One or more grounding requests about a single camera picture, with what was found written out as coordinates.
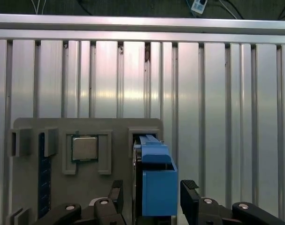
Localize white labelled device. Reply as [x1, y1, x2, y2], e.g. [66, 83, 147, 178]
[190, 0, 208, 14]

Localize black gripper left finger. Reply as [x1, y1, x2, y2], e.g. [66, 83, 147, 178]
[31, 180, 128, 225]

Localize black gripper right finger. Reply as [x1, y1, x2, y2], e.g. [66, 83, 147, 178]
[180, 179, 285, 225]

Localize grey parts rack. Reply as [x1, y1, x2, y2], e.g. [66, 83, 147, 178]
[7, 117, 164, 225]

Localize thin white cable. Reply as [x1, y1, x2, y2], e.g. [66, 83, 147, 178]
[31, 0, 46, 14]

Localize loose blue RAM stick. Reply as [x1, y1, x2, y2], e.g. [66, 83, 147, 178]
[38, 132, 51, 220]

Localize silver CPU chip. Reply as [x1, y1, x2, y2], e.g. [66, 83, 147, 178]
[71, 135, 98, 162]

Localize hard disk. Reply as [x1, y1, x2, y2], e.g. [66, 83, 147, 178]
[132, 133, 178, 225]

